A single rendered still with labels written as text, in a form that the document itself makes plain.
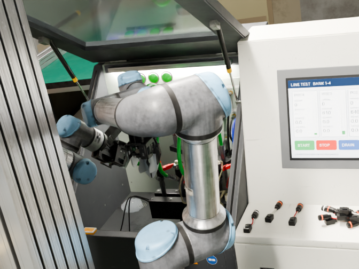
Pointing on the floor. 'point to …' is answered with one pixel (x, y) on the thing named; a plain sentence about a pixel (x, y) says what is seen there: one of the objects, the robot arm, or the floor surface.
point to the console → (263, 81)
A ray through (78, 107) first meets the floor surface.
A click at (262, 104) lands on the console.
